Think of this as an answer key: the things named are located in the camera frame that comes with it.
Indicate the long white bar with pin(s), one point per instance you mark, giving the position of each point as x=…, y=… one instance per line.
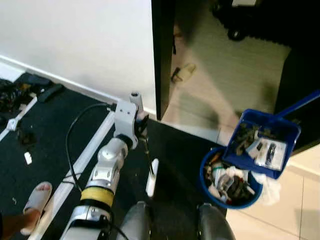
x=22, y=115

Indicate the beige slipper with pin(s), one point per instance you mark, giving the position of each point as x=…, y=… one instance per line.
x=183, y=73

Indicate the white crumpled paper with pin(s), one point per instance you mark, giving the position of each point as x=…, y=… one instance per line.
x=271, y=190

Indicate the white printed card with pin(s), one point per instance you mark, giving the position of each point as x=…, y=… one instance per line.
x=272, y=152

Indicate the person's bare foot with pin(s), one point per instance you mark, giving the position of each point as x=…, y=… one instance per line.
x=15, y=225

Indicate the black crumpled plastic piece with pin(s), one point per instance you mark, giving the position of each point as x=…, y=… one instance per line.
x=245, y=134
x=25, y=136

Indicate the small white paper scrap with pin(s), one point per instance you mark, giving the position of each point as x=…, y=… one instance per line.
x=28, y=158

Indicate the blue round trash bin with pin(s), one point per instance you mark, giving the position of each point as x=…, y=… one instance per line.
x=204, y=175

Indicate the grey robot left leg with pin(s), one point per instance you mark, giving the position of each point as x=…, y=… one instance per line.
x=134, y=222

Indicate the black desk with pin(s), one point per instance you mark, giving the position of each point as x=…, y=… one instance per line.
x=300, y=75

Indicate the black door frame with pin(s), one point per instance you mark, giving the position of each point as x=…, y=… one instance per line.
x=162, y=55

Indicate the grey robot leg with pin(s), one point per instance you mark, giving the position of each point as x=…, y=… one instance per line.
x=216, y=225
x=134, y=222

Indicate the white slipper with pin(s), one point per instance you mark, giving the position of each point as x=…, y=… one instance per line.
x=39, y=197

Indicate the grey robot right leg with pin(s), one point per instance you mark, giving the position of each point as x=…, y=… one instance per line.
x=216, y=225

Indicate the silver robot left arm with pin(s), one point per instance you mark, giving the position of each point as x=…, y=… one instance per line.
x=107, y=167

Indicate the black wheeled chair base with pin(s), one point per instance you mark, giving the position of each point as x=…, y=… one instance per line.
x=270, y=20

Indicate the white and black packaging piece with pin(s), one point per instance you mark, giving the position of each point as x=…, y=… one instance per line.
x=254, y=146

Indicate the white box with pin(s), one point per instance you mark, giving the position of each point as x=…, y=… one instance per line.
x=245, y=2

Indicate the black oblong flat object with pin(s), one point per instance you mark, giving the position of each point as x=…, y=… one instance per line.
x=35, y=80
x=50, y=92

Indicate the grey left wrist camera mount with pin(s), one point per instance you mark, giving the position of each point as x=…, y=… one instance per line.
x=125, y=120

